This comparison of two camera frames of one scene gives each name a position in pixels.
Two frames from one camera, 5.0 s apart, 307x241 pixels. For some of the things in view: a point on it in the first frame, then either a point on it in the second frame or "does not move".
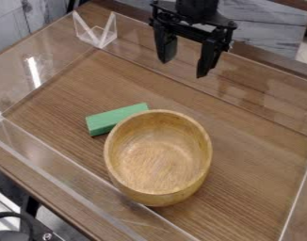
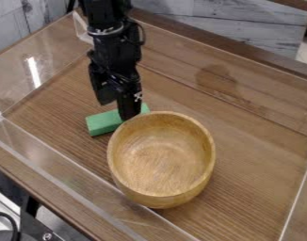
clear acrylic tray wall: [152, 153] does not move
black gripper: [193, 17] -> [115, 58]
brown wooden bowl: [157, 153] does not move
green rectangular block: [101, 122] does not move
